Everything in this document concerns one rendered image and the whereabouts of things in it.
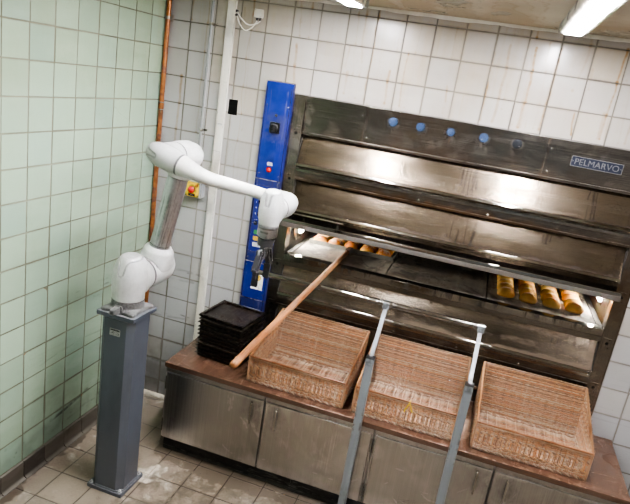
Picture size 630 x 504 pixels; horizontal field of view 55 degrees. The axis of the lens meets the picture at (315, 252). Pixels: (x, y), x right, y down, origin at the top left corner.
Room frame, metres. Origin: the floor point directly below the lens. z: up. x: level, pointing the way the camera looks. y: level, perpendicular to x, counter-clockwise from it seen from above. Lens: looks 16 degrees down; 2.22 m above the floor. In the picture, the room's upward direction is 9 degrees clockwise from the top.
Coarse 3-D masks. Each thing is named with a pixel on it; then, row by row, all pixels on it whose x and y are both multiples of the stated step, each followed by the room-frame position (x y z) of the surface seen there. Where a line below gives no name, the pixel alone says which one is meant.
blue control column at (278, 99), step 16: (272, 96) 3.44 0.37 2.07; (288, 96) 3.42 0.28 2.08; (272, 112) 3.44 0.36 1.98; (288, 112) 3.41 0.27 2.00; (288, 128) 3.42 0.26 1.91; (272, 144) 3.43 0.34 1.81; (272, 160) 3.43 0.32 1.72; (272, 176) 3.42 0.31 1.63; (240, 304) 3.45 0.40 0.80; (256, 304) 3.42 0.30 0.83
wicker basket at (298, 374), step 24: (288, 336) 3.32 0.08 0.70; (312, 336) 3.29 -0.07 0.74; (336, 336) 3.26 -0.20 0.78; (360, 336) 3.24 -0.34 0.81; (264, 360) 2.91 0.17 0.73; (288, 360) 3.22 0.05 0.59; (312, 360) 3.25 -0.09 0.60; (336, 360) 3.22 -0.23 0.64; (360, 360) 3.09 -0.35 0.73; (264, 384) 2.90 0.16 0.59; (288, 384) 2.87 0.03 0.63; (312, 384) 2.99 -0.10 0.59; (336, 384) 2.80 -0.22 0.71
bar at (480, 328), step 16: (272, 272) 3.06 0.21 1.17; (320, 288) 2.97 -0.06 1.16; (336, 288) 2.97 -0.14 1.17; (384, 304) 2.88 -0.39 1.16; (400, 304) 2.88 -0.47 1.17; (448, 320) 2.80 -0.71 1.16; (464, 320) 2.80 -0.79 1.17; (480, 336) 2.74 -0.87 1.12; (368, 368) 2.67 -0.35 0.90; (368, 384) 2.66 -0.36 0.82; (464, 400) 2.55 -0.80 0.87; (464, 416) 2.54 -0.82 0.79; (352, 432) 2.67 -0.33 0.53; (352, 448) 2.67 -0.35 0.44; (352, 464) 2.66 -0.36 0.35; (448, 464) 2.55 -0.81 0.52; (448, 480) 2.54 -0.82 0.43
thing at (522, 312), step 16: (288, 256) 3.41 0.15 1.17; (304, 256) 3.43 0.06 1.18; (336, 272) 3.34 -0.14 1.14; (352, 272) 3.31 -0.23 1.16; (368, 272) 3.31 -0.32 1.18; (416, 288) 3.22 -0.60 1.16; (432, 288) 3.21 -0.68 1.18; (480, 304) 3.13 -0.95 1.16; (496, 304) 3.11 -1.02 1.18; (544, 320) 3.05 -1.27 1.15; (560, 320) 3.03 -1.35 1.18; (576, 320) 3.05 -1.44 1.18
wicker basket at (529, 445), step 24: (480, 384) 2.93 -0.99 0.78; (528, 384) 3.00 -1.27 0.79; (552, 384) 2.98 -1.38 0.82; (480, 408) 3.00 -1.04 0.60; (504, 408) 2.98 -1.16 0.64; (528, 408) 2.96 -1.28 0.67; (552, 408) 2.94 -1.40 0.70; (576, 408) 2.92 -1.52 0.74; (480, 432) 2.62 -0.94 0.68; (504, 432) 2.59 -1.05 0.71; (528, 432) 2.84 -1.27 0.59; (552, 432) 2.89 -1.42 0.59; (576, 432) 2.86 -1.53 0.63; (504, 456) 2.58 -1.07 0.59; (528, 456) 2.56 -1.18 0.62; (552, 456) 2.65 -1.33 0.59; (576, 456) 2.51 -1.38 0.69
